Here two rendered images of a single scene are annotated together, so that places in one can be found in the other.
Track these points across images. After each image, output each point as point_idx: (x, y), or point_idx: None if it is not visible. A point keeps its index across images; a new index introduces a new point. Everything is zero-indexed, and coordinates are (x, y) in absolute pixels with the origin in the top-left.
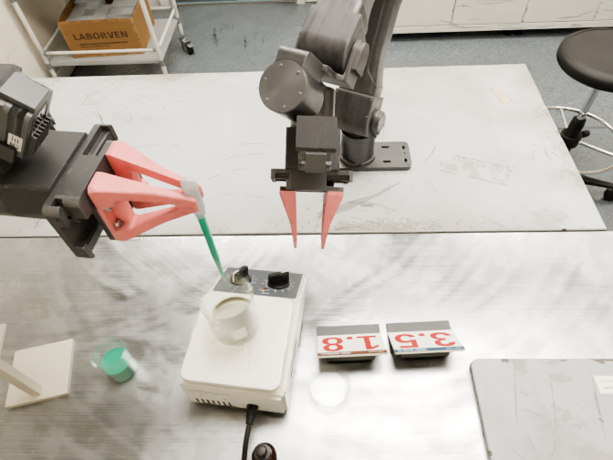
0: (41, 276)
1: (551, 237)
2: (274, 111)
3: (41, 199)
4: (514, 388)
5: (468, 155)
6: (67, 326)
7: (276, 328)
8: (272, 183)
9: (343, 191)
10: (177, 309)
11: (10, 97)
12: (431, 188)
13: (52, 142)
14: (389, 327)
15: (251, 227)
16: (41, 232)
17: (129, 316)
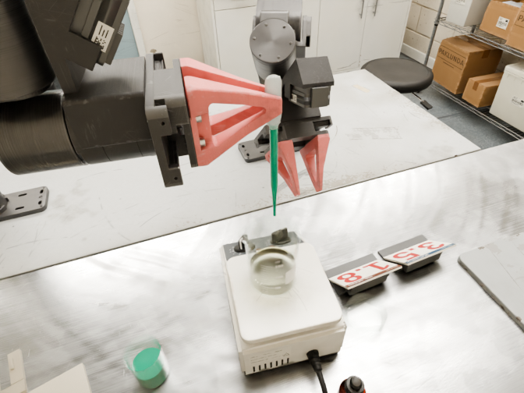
0: (17, 314)
1: (451, 162)
2: (269, 63)
3: (128, 113)
4: (500, 264)
5: (362, 126)
6: (69, 353)
7: (310, 267)
8: (223, 177)
9: (328, 133)
10: (185, 299)
11: None
12: (350, 152)
13: (113, 66)
14: (381, 253)
15: (222, 213)
16: (1, 274)
17: (137, 320)
